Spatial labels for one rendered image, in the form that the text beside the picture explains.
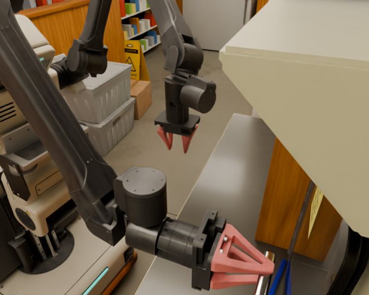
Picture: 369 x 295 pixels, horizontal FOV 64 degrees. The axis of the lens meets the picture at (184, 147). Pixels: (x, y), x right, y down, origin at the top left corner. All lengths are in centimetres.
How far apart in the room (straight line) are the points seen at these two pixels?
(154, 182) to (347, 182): 26
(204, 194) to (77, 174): 51
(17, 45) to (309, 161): 40
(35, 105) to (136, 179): 17
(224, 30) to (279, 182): 475
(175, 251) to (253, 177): 59
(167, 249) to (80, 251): 125
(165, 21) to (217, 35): 464
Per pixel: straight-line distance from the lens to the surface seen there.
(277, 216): 72
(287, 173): 64
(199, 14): 539
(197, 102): 63
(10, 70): 47
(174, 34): 69
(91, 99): 242
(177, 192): 226
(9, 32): 48
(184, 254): 42
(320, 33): 19
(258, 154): 107
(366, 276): 27
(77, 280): 157
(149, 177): 39
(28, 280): 165
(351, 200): 19
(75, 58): 101
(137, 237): 44
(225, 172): 97
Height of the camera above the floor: 155
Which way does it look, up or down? 35 degrees down
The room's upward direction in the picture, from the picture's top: straight up
